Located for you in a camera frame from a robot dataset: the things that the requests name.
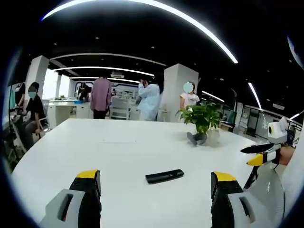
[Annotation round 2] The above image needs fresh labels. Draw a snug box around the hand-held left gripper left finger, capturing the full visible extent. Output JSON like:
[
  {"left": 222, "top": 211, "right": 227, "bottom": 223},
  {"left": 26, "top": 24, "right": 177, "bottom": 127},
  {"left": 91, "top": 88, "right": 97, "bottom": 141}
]
[{"left": 39, "top": 169, "right": 103, "bottom": 228}]

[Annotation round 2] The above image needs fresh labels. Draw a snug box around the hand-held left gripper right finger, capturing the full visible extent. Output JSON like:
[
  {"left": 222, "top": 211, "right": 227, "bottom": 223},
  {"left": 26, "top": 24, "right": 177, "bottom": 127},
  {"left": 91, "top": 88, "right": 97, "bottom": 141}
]
[{"left": 210, "top": 171, "right": 270, "bottom": 228}]

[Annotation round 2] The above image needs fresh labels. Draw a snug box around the black remote control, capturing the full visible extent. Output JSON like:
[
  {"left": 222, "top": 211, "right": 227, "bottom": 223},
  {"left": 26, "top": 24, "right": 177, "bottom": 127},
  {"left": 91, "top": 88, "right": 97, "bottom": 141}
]
[{"left": 145, "top": 169, "right": 185, "bottom": 184}]

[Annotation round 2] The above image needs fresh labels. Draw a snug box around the person's right hand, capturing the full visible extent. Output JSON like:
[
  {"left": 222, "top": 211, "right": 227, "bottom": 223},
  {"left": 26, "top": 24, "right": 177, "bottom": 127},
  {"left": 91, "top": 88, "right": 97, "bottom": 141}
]
[{"left": 278, "top": 145, "right": 295, "bottom": 166}]

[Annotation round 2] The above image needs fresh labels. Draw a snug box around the grey mesh chair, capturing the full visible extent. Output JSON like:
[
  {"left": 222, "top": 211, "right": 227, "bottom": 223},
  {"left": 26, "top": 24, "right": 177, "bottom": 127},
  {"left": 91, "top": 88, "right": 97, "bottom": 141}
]
[{"left": 243, "top": 163, "right": 286, "bottom": 225}]

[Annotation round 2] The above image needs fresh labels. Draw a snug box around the straight ceiling light strip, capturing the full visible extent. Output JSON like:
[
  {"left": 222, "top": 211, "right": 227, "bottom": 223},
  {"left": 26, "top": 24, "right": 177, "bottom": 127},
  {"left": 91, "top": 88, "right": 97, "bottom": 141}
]
[{"left": 247, "top": 82, "right": 263, "bottom": 110}]

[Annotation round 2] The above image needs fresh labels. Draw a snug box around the clear glass vase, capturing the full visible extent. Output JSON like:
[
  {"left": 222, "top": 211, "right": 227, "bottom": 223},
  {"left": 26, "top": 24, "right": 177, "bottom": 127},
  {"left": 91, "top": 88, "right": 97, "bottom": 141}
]
[{"left": 206, "top": 129, "right": 222, "bottom": 147}]

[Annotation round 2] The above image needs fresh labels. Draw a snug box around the dark plant pot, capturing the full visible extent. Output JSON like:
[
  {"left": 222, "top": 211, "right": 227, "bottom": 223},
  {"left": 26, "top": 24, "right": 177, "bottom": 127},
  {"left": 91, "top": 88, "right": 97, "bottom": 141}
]
[{"left": 186, "top": 132, "right": 209, "bottom": 146}]

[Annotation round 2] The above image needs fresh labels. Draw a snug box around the green leafy plant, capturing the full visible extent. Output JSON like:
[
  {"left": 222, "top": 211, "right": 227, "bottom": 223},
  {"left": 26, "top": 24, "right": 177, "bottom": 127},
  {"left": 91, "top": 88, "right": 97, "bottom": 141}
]
[{"left": 175, "top": 103, "right": 224, "bottom": 134}]

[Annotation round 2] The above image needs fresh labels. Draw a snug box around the white desk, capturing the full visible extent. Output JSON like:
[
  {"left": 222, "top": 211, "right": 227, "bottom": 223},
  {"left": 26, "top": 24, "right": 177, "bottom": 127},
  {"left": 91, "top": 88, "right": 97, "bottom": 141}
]
[{"left": 47, "top": 99, "right": 92, "bottom": 129}]

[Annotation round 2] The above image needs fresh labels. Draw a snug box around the long curved ceiling light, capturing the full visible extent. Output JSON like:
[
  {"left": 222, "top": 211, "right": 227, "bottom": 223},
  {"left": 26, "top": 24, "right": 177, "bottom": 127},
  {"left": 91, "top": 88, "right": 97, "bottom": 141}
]
[{"left": 40, "top": 0, "right": 239, "bottom": 64}]

